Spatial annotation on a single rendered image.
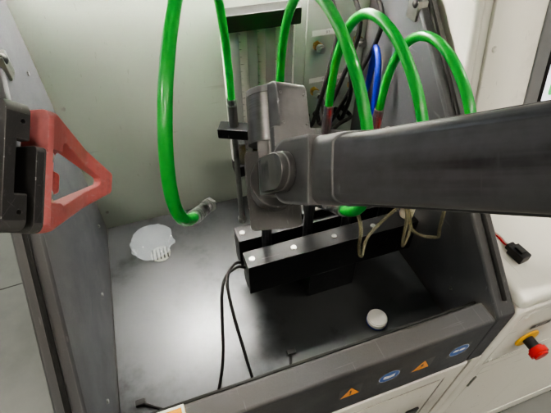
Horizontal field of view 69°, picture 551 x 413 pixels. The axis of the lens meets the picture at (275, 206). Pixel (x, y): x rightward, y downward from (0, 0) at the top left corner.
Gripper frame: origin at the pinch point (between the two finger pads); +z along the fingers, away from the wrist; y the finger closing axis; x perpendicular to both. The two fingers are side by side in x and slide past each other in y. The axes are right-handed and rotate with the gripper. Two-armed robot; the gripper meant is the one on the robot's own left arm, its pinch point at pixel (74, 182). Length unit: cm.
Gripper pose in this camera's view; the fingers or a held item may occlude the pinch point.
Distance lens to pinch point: 32.8
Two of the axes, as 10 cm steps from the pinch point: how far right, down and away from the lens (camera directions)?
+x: -0.3, 10.0, -0.3
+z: 3.3, 0.4, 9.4
